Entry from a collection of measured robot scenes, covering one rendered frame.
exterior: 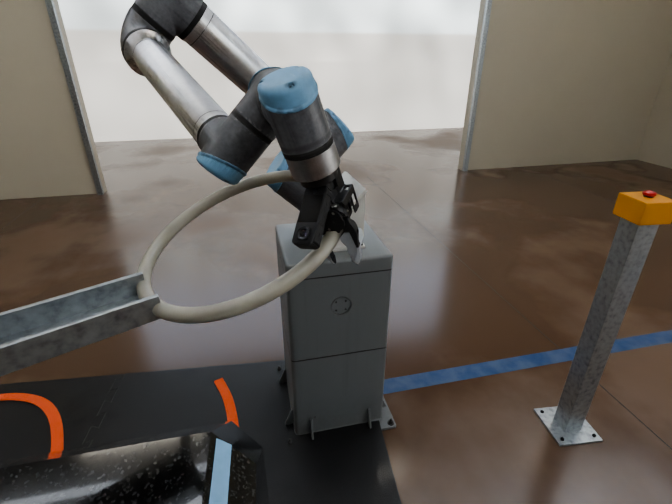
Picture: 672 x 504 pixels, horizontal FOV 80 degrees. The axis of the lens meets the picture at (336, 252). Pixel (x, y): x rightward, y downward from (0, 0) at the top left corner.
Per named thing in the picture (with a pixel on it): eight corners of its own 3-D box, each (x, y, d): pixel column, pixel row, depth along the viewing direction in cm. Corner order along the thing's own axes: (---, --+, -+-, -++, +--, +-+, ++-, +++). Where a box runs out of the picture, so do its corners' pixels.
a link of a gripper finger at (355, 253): (376, 246, 84) (357, 212, 79) (368, 266, 80) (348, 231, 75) (364, 248, 85) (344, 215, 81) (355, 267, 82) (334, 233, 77)
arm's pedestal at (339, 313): (275, 369, 213) (262, 220, 176) (364, 355, 224) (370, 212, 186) (286, 449, 170) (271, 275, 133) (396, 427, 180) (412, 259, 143)
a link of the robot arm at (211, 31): (317, 164, 155) (129, 5, 107) (347, 129, 152) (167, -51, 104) (332, 180, 143) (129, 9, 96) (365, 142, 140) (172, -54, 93)
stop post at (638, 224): (602, 441, 173) (703, 203, 126) (559, 446, 171) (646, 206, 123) (572, 405, 191) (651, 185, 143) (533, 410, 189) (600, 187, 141)
